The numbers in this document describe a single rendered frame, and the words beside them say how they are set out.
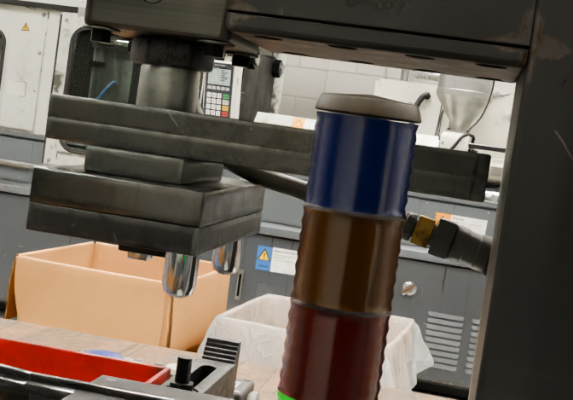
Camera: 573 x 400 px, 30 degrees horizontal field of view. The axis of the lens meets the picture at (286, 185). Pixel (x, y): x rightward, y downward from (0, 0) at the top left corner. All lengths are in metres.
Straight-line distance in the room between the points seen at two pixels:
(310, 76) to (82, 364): 6.32
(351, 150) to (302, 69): 6.88
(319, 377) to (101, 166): 0.28
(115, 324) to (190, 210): 2.42
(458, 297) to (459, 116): 0.92
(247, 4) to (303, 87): 6.65
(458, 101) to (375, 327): 4.99
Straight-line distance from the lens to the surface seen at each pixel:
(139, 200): 0.60
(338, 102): 0.38
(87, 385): 0.76
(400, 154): 0.38
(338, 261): 0.38
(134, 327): 2.98
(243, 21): 0.59
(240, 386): 1.05
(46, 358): 0.99
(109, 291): 3.00
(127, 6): 0.63
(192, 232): 0.59
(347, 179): 0.38
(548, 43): 0.58
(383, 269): 0.38
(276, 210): 5.24
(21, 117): 5.74
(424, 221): 0.72
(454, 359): 5.17
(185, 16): 0.62
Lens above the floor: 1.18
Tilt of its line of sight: 3 degrees down
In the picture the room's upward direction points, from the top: 8 degrees clockwise
